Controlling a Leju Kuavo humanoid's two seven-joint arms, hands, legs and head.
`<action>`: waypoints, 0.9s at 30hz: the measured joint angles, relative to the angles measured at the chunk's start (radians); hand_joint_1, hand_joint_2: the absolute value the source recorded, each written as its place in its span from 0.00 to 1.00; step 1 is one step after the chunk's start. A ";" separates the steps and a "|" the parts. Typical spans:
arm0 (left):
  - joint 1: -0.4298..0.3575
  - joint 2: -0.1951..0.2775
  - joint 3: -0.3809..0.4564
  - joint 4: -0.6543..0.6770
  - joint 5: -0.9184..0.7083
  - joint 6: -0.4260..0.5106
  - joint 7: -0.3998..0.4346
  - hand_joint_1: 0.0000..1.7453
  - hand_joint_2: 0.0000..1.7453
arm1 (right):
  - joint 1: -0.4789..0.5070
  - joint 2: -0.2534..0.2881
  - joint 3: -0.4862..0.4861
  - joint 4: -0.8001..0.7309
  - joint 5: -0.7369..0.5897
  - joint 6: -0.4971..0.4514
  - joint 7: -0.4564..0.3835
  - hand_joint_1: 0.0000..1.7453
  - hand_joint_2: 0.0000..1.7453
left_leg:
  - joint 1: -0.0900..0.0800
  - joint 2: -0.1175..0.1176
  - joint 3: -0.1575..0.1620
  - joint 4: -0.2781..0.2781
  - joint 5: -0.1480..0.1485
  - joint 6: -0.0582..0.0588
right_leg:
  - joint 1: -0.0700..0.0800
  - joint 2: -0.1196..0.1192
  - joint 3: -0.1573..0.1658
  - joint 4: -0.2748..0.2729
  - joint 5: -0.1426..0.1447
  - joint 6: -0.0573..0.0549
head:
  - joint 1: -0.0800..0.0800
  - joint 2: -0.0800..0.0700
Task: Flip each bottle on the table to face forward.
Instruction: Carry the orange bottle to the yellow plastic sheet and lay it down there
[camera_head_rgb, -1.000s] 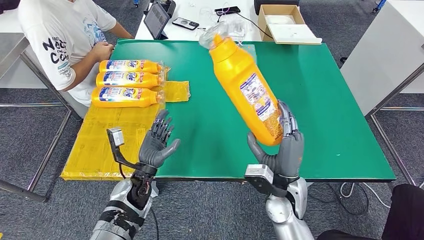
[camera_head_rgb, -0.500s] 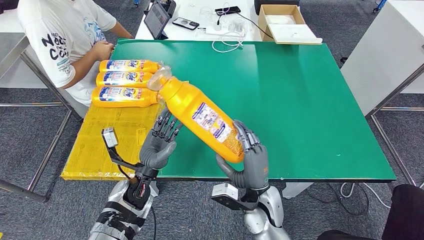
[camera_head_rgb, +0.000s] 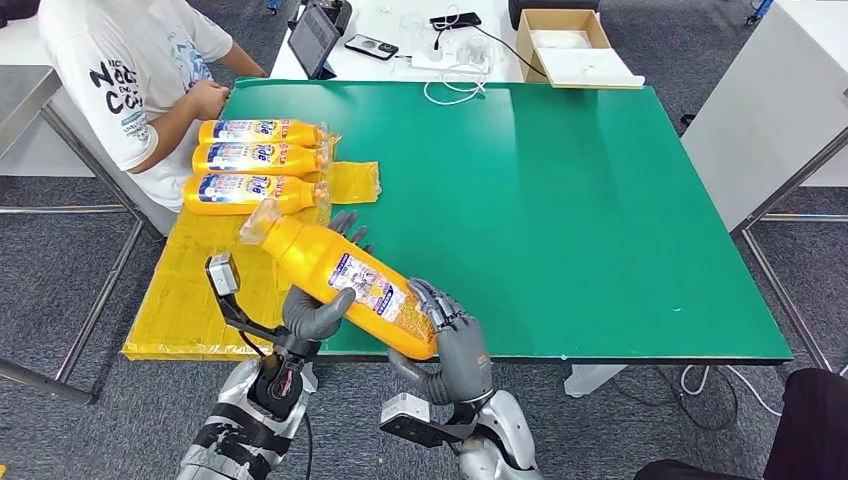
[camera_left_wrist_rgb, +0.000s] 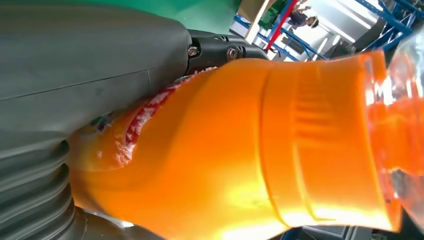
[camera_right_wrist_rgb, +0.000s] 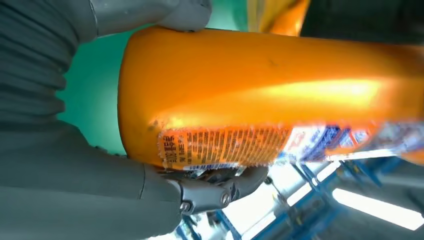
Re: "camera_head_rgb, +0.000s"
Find orange detergent bottle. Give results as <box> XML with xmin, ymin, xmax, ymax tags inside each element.
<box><xmin>182</xmin><ymin>172</ymin><xmax>331</xmax><ymax>217</ymax></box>
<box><xmin>191</xmin><ymin>141</ymin><xmax>331</xmax><ymax>178</ymax></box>
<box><xmin>197</xmin><ymin>119</ymin><xmax>331</xmax><ymax>148</ymax></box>
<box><xmin>239</xmin><ymin>198</ymin><xmax>440</xmax><ymax>362</ymax></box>

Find dark bag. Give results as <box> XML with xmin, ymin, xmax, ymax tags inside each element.
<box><xmin>0</xmin><ymin>0</ymin><xmax>42</xmax><ymax>29</ymax></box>

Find white charger adapter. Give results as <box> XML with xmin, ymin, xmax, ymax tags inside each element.
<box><xmin>453</xmin><ymin>34</ymin><xmax>493</xmax><ymax>65</ymax></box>

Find white coiled cable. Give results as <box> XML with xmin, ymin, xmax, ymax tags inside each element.
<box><xmin>423</xmin><ymin>63</ymin><xmax>491</xmax><ymax>107</ymax></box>

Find white box lid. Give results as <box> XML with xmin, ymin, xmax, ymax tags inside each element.
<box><xmin>542</xmin><ymin>46</ymin><xmax>646</xmax><ymax>90</ymax></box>

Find green work table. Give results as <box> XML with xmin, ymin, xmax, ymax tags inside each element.
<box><xmin>218</xmin><ymin>79</ymin><xmax>794</xmax><ymax>399</ymax></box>

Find brown cardboard box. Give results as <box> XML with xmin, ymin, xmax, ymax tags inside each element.
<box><xmin>515</xmin><ymin>8</ymin><xmax>646</xmax><ymax>90</ymax></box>

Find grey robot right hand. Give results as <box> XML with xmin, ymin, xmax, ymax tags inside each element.
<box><xmin>387</xmin><ymin>278</ymin><xmax>496</xmax><ymax>407</ymax></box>

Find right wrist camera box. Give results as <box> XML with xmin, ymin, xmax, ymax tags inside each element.
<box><xmin>379</xmin><ymin>392</ymin><xmax>478</xmax><ymax>449</ymax></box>

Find black electronic device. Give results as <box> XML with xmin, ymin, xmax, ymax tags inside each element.
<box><xmin>298</xmin><ymin>0</ymin><xmax>354</xmax><ymax>36</ymax></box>

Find black smartphone round camera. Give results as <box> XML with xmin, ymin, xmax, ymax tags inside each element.
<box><xmin>343</xmin><ymin>33</ymin><xmax>400</xmax><ymax>62</ymax></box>

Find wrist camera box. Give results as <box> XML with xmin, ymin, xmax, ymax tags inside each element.
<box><xmin>204</xmin><ymin>252</ymin><xmax>296</xmax><ymax>346</ymax></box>
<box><xmin>379</xmin><ymin>392</ymin><xmax>478</xmax><ymax>449</ymax></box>

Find black tablet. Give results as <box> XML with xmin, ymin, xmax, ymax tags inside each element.
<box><xmin>287</xmin><ymin>3</ymin><xmax>342</xmax><ymax>81</ymax></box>

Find white power strip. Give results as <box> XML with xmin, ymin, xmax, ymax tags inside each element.
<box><xmin>409</xmin><ymin>52</ymin><xmax>494</xmax><ymax>75</ymax></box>

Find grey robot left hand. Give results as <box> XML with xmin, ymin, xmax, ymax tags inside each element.
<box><xmin>281</xmin><ymin>210</ymin><xmax>376</xmax><ymax>359</ymax></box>

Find white packing insert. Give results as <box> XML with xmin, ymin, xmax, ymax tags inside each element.
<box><xmin>531</xmin><ymin>28</ymin><xmax>592</xmax><ymax>51</ymax></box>

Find white desk steel legs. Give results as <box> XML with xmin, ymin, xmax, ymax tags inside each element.
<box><xmin>680</xmin><ymin>0</ymin><xmax>848</xmax><ymax>372</ymax></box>
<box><xmin>0</xmin><ymin>19</ymin><xmax>167</xmax><ymax>407</ymax></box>

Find person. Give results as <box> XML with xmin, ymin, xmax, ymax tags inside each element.
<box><xmin>632</xmin><ymin>367</ymin><xmax>848</xmax><ymax>480</ymax></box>
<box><xmin>37</xmin><ymin>0</ymin><xmax>270</xmax><ymax>212</ymax></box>

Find yellow taped cardboard sheet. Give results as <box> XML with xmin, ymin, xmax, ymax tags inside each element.
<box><xmin>121</xmin><ymin>132</ymin><xmax>384</xmax><ymax>362</ymax></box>

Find black cable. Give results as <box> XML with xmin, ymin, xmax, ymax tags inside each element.
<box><xmin>470</xmin><ymin>23</ymin><xmax>550</xmax><ymax>82</ymax></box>
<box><xmin>609</xmin><ymin>364</ymin><xmax>740</xmax><ymax>432</ymax></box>

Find person's right hand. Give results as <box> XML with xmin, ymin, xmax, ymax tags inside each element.
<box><xmin>185</xmin><ymin>79</ymin><xmax>232</xmax><ymax>122</ymax></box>

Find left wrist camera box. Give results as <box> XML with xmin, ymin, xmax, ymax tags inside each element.
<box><xmin>204</xmin><ymin>252</ymin><xmax>296</xmax><ymax>346</ymax></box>

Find white table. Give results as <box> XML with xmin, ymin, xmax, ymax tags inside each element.
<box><xmin>268</xmin><ymin>0</ymin><xmax>529</xmax><ymax>85</ymax></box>

